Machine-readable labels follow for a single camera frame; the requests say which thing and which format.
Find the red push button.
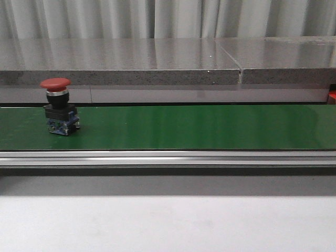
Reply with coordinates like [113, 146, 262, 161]
[40, 78, 80, 136]

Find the green conveyor belt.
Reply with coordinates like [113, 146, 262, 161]
[1, 104, 335, 150]

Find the grey stone counter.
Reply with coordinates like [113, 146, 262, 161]
[1, 36, 335, 104]

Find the red tray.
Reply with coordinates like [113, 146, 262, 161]
[328, 90, 336, 105]

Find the white curtain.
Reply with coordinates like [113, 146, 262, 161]
[1, 1, 335, 39]

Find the aluminium conveyor frame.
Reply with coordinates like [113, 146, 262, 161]
[1, 150, 335, 168]

